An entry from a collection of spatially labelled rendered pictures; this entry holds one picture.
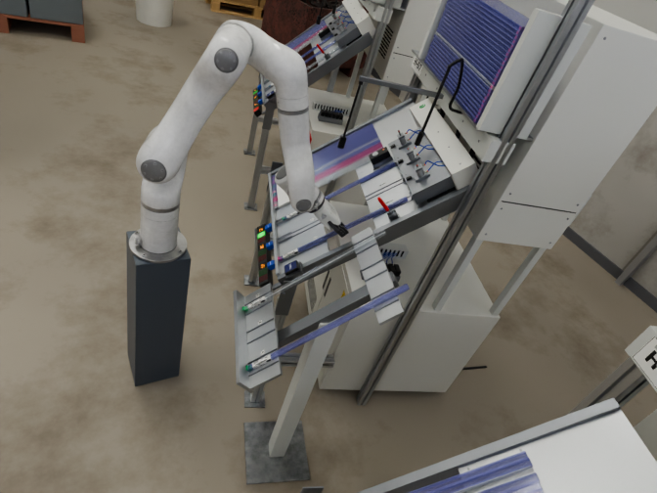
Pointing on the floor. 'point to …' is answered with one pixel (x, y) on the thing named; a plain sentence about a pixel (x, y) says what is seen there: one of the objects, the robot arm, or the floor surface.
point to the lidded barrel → (154, 12)
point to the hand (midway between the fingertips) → (341, 229)
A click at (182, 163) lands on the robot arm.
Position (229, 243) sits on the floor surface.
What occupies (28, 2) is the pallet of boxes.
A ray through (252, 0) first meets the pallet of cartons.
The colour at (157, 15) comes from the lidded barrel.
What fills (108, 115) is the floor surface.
